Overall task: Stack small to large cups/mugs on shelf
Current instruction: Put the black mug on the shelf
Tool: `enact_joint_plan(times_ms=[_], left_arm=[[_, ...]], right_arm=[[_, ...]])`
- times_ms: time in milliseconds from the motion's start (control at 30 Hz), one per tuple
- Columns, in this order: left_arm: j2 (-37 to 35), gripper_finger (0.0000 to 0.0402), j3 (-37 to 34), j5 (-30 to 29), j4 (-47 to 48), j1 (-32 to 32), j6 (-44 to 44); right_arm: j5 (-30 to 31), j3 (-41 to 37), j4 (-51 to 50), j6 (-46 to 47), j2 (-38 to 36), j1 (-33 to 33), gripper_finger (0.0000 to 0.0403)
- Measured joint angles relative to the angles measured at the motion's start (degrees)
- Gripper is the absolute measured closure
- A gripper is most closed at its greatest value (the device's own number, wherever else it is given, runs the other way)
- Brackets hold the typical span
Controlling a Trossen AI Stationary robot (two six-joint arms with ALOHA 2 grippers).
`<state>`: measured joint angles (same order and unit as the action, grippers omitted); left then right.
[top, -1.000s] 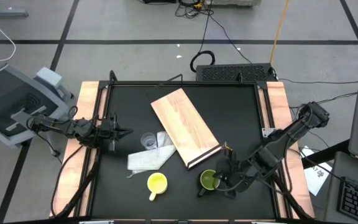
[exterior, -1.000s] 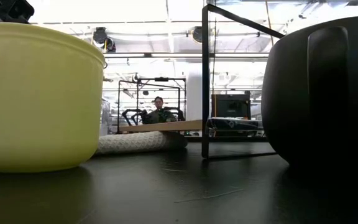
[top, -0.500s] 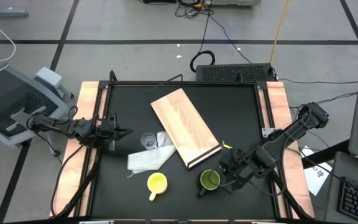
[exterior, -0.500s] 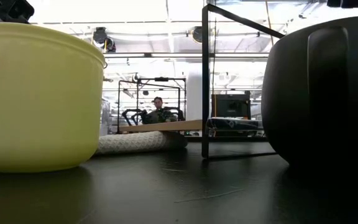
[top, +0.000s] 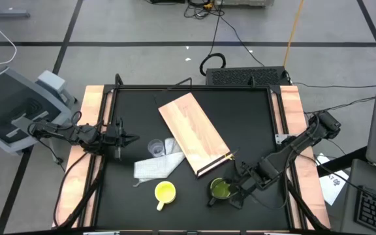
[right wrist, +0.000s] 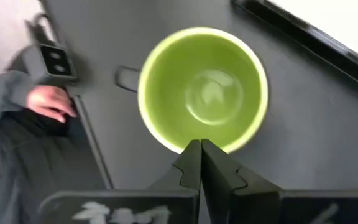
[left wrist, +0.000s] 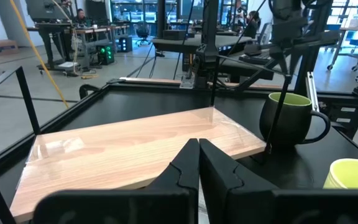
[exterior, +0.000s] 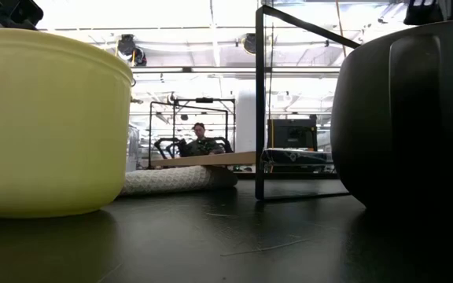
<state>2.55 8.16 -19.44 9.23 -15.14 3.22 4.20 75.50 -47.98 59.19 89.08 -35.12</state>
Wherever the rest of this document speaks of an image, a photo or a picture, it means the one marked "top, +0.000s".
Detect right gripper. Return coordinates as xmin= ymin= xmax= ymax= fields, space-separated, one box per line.
xmin=213 ymin=161 xmax=267 ymax=210

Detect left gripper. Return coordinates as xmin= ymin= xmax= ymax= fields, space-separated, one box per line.
xmin=104 ymin=116 xmax=140 ymax=161

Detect black mug green inside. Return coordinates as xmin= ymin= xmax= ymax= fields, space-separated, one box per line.
xmin=206 ymin=177 xmax=238 ymax=207

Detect clear plastic cup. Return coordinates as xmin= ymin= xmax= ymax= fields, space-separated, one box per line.
xmin=147 ymin=138 xmax=166 ymax=158

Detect light wooden board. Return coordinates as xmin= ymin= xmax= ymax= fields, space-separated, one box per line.
xmin=157 ymin=92 xmax=240 ymax=179

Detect yellow mug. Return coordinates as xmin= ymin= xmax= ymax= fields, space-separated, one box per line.
xmin=154 ymin=180 xmax=177 ymax=212

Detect white waffle cloth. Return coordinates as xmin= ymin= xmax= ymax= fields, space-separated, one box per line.
xmin=133 ymin=137 xmax=186 ymax=187

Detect white paper sheet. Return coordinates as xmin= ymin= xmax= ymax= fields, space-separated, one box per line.
xmin=315 ymin=152 xmax=351 ymax=206

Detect black desk leg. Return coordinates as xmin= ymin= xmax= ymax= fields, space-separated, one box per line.
xmin=317 ymin=146 xmax=368 ymax=178

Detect black perforated computer case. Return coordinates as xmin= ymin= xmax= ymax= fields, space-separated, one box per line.
xmin=205 ymin=66 xmax=292 ymax=87

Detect grey office chair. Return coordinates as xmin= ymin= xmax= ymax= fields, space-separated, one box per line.
xmin=0 ymin=67 xmax=78 ymax=164

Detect black keyboard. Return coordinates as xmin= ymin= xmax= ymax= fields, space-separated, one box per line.
xmin=353 ymin=185 xmax=376 ymax=235

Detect grey power strip box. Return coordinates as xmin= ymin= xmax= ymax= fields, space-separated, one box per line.
xmin=213 ymin=0 xmax=275 ymax=8

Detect grey desk foot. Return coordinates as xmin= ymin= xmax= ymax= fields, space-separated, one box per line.
xmin=0 ymin=0 xmax=31 ymax=19

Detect black aluminium table frame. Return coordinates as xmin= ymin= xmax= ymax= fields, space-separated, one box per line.
xmin=52 ymin=73 xmax=331 ymax=235

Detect silver corner bracket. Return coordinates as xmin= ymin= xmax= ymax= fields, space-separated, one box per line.
xmin=82 ymin=230 xmax=121 ymax=235

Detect black coiled cable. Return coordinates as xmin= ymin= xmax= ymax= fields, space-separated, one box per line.
xmin=199 ymin=52 xmax=227 ymax=76

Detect black cable tangle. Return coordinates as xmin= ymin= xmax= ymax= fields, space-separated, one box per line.
xmin=183 ymin=0 xmax=225 ymax=20

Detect black floor cable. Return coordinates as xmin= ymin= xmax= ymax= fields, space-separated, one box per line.
xmin=219 ymin=14 xmax=266 ymax=68

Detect yellow cable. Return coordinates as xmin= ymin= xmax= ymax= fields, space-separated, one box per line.
xmin=282 ymin=0 xmax=306 ymax=68

